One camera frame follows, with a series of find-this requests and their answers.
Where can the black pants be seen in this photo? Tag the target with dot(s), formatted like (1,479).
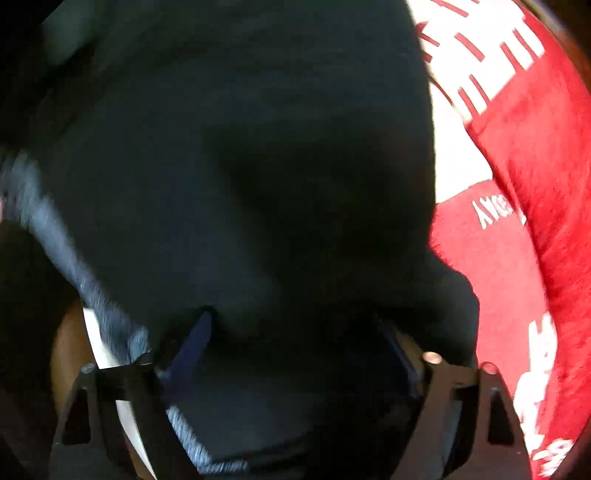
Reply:
(231,138)

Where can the red printed blanket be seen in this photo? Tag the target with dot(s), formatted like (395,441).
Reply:
(508,277)

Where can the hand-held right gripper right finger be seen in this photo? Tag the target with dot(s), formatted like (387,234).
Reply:
(408,369)

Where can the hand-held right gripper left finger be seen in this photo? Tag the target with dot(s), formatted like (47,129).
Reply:
(191,346)

